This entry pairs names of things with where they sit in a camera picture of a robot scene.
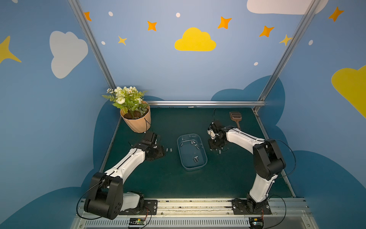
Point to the translucent blue storage box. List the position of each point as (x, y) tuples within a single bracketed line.
[(192, 152)]

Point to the right small circuit board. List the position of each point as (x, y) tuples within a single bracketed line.
[(256, 223)]

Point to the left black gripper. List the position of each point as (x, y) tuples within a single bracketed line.
[(157, 152)]

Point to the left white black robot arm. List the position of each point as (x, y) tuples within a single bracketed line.
[(106, 198)]

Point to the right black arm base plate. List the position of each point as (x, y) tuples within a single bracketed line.
[(250, 207)]

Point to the left small circuit board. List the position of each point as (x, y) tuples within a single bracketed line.
[(136, 222)]

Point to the terracotta flower pot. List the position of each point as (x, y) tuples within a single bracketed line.
[(140, 125)]

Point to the small circuit board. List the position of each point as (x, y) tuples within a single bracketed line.
[(256, 223), (136, 222)]

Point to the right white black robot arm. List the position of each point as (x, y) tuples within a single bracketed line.
[(267, 157)]

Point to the artificial white flower plant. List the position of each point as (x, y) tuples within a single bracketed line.
[(129, 100)]

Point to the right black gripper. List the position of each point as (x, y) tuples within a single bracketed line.
[(216, 144)]

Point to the aluminium front rail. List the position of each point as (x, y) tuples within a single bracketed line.
[(208, 213)]

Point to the brown slotted scoop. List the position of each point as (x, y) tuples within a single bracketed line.
[(236, 117)]

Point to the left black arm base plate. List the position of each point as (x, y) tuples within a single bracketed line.
[(148, 205)]

